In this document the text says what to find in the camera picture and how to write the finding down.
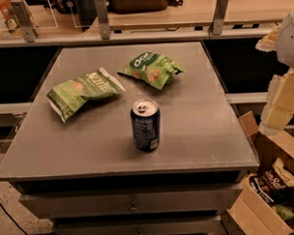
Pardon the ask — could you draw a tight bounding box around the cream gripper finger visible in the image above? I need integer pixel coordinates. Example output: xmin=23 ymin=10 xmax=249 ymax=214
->
xmin=255 ymin=26 xmax=280 ymax=52
xmin=258 ymin=68 xmax=294 ymax=135

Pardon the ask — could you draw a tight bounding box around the green Kettle jalapeno chip bag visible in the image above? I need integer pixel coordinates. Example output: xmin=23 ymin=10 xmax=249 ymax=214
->
xmin=46 ymin=67 xmax=125 ymax=123

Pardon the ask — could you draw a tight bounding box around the cream snack bag in box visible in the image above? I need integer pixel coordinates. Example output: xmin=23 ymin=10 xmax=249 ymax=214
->
xmin=272 ymin=158 xmax=294 ymax=188

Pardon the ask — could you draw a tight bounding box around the dark snack bag in box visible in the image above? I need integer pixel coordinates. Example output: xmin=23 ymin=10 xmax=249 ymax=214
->
xmin=249 ymin=168 xmax=288 ymax=204

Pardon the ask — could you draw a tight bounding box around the green snack bag in box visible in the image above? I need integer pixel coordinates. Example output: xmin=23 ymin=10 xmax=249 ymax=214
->
xmin=272 ymin=204 xmax=294 ymax=222

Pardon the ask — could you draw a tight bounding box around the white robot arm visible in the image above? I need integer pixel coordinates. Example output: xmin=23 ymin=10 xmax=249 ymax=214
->
xmin=256 ymin=8 xmax=294 ymax=135

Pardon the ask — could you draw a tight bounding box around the middle metal bracket post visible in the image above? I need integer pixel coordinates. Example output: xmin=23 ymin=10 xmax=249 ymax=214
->
xmin=95 ymin=0 xmax=111 ymax=40

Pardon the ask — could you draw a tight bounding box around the cardboard box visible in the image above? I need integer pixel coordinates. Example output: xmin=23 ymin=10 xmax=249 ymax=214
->
xmin=227 ymin=112 xmax=294 ymax=235

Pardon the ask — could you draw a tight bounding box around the blue soda can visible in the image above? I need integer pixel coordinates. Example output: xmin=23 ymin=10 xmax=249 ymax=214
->
xmin=131 ymin=99 xmax=161 ymax=152

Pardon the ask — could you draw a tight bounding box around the orange snack package behind glass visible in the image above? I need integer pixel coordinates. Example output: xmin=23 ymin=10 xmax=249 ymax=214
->
xmin=0 ymin=0 xmax=39 ymax=32

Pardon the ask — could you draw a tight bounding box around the grey drawer cabinet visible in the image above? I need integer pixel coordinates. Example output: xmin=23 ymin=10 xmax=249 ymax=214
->
xmin=0 ymin=43 xmax=258 ymax=235

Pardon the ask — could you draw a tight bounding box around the left metal bracket post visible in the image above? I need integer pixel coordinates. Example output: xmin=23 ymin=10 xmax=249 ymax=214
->
xmin=11 ymin=0 xmax=38 ymax=43

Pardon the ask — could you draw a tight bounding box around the upper drawer handle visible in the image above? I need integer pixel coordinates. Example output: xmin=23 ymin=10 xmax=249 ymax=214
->
xmin=127 ymin=201 xmax=138 ymax=213

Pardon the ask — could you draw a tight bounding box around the black floor cable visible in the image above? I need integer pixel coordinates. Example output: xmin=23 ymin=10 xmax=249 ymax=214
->
xmin=0 ymin=194 xmax=39 ymax=235

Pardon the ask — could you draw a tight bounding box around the brown bag on counter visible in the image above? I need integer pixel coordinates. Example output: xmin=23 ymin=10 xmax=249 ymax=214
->
xmin=109 ymin=0 xmax=169 ymax=14

